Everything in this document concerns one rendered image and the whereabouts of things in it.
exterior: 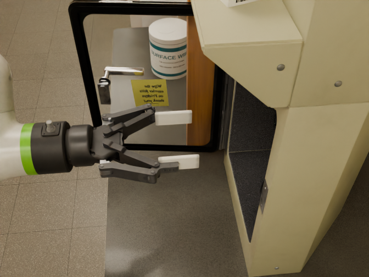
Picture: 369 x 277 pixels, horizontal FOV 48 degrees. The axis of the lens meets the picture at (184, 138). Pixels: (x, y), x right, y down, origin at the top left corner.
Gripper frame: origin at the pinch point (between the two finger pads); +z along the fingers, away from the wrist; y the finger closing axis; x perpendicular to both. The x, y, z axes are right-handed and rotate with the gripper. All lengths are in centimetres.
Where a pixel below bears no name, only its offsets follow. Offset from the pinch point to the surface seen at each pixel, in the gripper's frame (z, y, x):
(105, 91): -15.3, 18.1, 2.6
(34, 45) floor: -91, 226, 122
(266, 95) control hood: 8.7, -14.3, -21.4
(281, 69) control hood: 9.8, -14.5, -25.3
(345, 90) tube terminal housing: 18.7, -14.3, -21.4
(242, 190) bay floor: 13.4, 2.2, 20.4
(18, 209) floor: -77, 77, 122
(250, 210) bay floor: 13.9, -3.1, 20.4
